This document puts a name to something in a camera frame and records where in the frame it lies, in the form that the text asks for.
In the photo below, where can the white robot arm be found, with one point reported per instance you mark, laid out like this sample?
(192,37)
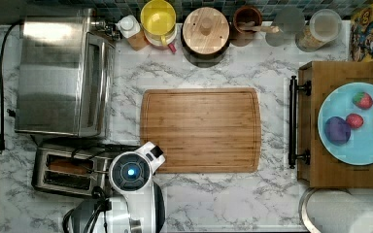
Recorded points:
(135,204)

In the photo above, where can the silver two-slot toaster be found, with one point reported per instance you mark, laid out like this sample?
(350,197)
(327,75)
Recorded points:
(50,181)

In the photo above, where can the stainless steel toaster oven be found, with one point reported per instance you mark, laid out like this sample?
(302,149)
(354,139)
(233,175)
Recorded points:
(65,70)

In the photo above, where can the bamboo cutting board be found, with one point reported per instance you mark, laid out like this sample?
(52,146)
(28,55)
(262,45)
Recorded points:
(203,130)

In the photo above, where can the pink mug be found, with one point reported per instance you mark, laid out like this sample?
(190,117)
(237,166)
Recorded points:
(171,44)

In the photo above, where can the black canister with wooden lid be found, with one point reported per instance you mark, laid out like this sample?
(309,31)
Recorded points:
(205,37)

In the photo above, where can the yellow mug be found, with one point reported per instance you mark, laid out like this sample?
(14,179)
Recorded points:
(158,18)

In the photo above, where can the white bottle with wooden base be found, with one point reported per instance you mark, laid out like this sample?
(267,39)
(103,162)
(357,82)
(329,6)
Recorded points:
(131,30)

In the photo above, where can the wooden spoon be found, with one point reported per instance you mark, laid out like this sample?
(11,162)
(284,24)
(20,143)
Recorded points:
(260,28)

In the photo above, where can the brown wooden utensil cup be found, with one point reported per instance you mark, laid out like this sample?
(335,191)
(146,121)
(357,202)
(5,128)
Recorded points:
(244,18)

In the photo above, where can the brown toast slice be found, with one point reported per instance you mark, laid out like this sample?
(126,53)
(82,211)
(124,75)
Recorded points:
(78,167)

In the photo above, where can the wooden drawer box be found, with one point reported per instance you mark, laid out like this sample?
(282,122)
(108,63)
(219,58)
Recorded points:
(307,91)

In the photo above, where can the purple toy fruit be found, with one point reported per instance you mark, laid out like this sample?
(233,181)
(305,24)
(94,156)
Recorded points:
(337,131)

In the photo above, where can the clear cereal jar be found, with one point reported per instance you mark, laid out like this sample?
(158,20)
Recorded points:
(324,26)

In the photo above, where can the red toy strawberry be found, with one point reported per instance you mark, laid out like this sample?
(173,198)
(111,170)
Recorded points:
(363,100)
(355,121)

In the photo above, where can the light blue plate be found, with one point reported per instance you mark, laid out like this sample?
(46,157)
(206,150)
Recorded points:
(339,103)

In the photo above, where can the yellow cereal box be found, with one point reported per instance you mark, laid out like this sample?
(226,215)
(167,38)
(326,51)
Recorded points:
(361,35)

